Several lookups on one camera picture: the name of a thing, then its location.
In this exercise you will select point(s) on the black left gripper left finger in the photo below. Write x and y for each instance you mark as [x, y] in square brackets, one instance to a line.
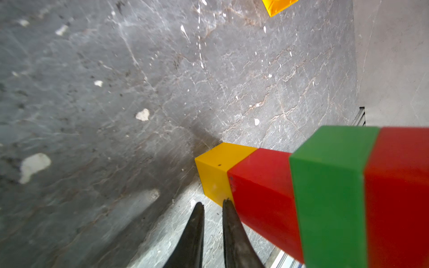
[188, 252]

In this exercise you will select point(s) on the red long lego brick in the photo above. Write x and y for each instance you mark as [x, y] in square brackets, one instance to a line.
[397, 199]

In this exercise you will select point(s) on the red small lego brick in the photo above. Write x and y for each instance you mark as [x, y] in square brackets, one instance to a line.
[262, 190]

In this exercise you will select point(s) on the yellow long lego brick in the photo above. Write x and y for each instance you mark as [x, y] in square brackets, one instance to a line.
[274, 7]

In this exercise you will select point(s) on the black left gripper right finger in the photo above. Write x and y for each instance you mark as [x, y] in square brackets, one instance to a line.
[237, 249]

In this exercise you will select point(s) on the green lego brick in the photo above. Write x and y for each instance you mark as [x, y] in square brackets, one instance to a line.
[328, 181]

